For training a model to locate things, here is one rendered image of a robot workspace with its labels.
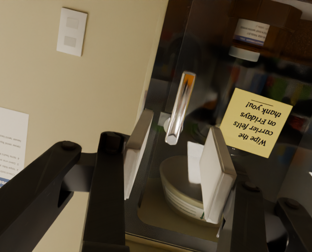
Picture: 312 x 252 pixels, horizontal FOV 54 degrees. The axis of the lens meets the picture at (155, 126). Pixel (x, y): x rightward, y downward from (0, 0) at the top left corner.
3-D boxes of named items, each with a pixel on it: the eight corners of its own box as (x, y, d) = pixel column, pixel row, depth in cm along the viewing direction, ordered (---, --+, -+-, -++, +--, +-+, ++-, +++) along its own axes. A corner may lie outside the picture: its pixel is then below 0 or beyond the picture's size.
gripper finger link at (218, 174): (222, 170, 14) (238, 174, 14) (210, 125, 21) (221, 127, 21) (204, 222, 15) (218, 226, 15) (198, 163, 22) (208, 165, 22)
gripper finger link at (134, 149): (127, 201, 15) (112, 198, 15) (144, 149, 22) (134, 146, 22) (140, 148, 14) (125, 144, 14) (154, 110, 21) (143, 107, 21)
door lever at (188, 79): (180, 63, 38) (200, 68, 38) (162, 132, 41) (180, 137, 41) (179, 69, 33) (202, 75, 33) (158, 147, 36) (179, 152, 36)
